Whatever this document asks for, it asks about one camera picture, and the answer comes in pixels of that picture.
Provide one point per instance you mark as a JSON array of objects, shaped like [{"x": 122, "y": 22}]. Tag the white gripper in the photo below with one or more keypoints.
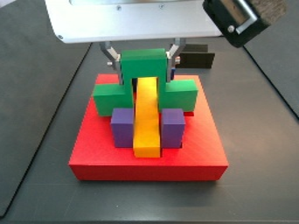
[{"x": 84, "y": 21}]

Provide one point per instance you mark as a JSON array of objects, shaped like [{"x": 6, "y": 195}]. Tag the green arch block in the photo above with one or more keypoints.
[{"x": 177, "y": 94}]

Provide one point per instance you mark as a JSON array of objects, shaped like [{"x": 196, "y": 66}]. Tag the red board base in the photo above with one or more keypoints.
[{"x": 200, "y": 161}]

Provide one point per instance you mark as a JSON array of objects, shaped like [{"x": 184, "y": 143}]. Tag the blue arch block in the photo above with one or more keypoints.
[{"x": 173, "y": 72}]

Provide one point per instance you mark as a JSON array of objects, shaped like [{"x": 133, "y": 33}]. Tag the yellow bar block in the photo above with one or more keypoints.
[{"x": 148, "y": 129}]

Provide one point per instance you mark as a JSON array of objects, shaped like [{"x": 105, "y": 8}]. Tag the purple arch block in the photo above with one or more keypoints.
[{"x": 173, "y": 127}]

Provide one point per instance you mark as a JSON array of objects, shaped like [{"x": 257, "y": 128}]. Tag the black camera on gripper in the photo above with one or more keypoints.
[{"x": 244, "y": 18}]

